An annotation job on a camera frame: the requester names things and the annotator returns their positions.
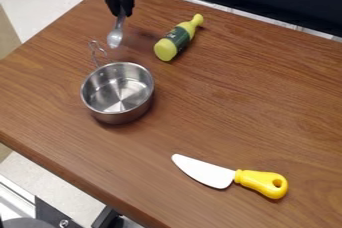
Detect silver tablespoon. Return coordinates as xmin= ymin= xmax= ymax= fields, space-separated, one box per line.
xmin=105 ymin=6 xmax=129 ymax=50

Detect silver pot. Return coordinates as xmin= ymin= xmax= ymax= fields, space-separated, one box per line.
xmin=78 ymin=40 xmax=157 ymax=125

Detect yellow green toy bottle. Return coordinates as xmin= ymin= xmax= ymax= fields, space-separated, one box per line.
xmin=152 ymin=13 xmax=206 ymax=63

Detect white toy knife yellow handle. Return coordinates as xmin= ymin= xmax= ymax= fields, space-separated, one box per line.
xmin=171 ymin=153 xmax=290 ymax=201

